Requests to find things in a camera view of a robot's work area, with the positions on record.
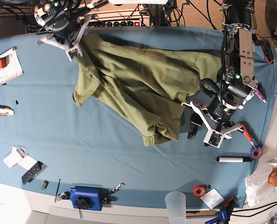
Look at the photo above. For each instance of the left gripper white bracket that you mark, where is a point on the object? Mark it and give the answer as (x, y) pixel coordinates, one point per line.
(216, 132)

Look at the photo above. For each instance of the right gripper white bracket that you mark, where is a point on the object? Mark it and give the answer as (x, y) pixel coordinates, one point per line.
(66, 35)

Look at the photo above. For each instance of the olive green t-shirt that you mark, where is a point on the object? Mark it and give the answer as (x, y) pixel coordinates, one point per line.
(144, 86)

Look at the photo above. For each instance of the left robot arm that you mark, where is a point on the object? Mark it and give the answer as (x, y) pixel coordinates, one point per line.
(235, 82)

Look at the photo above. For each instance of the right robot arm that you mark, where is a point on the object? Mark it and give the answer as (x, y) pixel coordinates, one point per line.
(49, 12)

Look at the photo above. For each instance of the black white marker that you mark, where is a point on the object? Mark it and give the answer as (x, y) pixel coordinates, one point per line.
(233, 159)

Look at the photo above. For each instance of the purple tape roll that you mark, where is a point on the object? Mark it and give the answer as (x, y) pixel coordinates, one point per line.
(256, 152)

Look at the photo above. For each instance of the purple glue tube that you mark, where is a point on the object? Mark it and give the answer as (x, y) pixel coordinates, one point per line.
(260, 96)

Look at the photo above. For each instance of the red tape roll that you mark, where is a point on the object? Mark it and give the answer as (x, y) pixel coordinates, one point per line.
(199, 190)

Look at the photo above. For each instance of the white power strip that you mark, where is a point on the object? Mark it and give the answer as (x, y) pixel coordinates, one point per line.
(124, 18)

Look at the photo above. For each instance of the small red box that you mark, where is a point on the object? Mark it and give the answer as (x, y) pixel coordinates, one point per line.
(3, 63)

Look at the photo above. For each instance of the white paper note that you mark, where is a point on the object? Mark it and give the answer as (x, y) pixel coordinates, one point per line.
(212, 199)

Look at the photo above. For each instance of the translucent plastic cup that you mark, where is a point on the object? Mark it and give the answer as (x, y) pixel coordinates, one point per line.
(176, 207)

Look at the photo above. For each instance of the white plastic bag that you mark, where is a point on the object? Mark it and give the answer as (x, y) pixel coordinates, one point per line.
(257, 186)

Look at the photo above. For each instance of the blue table cloth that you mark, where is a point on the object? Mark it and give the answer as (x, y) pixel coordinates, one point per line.
(93, 145)

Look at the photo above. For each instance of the silver carabiner clip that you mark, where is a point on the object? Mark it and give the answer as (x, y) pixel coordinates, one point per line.
(115, 189)

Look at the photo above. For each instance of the orange white utility knife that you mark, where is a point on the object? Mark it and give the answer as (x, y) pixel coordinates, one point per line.
(6, 111)

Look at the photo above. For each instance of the blue orange bar clamp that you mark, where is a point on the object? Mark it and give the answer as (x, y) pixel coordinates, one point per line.
(224, 214)

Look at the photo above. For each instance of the black red corner clamp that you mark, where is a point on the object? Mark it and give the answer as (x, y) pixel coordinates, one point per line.
(266, 47)

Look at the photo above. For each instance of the white card packet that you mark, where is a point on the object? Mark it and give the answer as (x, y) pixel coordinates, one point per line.
(19, 156)

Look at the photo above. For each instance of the black remote control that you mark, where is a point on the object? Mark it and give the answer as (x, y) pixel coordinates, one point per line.
(32, 173)

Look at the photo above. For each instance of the small green battery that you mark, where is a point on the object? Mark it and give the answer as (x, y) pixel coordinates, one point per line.
(45, 184)

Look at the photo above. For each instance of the red handled screwdriver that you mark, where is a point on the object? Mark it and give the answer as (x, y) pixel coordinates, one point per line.
(248, 136)

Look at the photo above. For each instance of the blue clamp mount block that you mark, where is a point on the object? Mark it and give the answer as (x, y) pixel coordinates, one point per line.
(86, 198)

